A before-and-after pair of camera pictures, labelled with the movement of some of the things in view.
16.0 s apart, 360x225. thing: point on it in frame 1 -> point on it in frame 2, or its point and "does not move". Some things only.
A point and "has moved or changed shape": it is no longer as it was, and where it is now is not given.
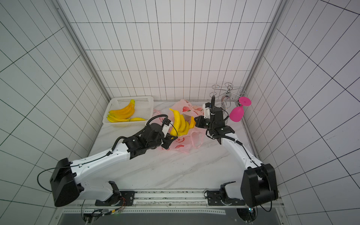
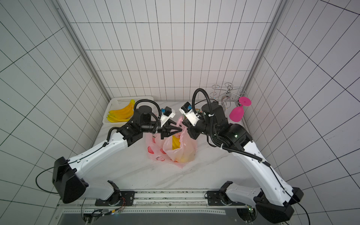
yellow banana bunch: (180, 126) has moved or changed shape
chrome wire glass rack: (228, 93) does not move
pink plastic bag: (194, 139) has moved or changed shape
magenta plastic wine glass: (236, 114) does not move
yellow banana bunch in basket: (124, 115) does not move
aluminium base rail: (234, 202) does not move
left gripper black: (168, 141) -> (167, 127)
